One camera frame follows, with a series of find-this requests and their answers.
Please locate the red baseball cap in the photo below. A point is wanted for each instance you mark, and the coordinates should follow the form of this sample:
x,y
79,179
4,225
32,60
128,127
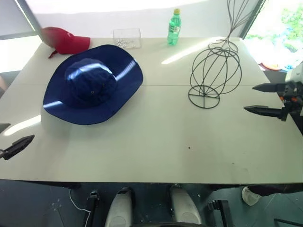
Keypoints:
x,y
64,41

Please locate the black table leg frame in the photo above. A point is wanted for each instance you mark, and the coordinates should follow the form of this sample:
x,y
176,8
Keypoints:
x,y
220,212
94,208

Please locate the blue wide-brim hat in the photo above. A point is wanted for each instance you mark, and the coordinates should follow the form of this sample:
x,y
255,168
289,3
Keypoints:
x,y
94,80

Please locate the clear plastic box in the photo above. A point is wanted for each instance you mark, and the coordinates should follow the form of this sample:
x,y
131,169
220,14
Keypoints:
x,y
132,35

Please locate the small white pieces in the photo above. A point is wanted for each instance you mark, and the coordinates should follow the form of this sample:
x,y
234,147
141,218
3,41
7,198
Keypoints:
x,y
124,43

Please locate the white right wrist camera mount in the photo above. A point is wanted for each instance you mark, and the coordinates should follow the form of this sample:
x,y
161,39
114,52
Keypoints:
x,y
294,72

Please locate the white rounded robot leg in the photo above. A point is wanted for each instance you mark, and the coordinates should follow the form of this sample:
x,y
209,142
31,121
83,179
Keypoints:
x,y
184,208
120,208

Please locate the green plastic bottle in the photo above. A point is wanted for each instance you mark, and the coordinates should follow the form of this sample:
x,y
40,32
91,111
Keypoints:
x,y
174,28

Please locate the white shoe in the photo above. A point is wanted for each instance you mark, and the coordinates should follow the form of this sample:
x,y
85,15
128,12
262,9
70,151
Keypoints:
x,y
249,196

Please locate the orange plate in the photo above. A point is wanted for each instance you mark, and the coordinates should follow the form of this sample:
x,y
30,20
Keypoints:
x,y
271,66

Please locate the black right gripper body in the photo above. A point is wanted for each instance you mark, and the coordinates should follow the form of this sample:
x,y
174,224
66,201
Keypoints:
x,y
294,94

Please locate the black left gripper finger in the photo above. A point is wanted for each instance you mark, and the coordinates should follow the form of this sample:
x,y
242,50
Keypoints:
x,y
17,145
4,126

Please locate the grey metal post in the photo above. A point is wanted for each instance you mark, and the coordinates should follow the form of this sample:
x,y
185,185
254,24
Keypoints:
x,y
35,19

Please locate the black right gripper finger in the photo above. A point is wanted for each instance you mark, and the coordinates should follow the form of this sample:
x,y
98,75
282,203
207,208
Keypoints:
x,y
265,111
267,87

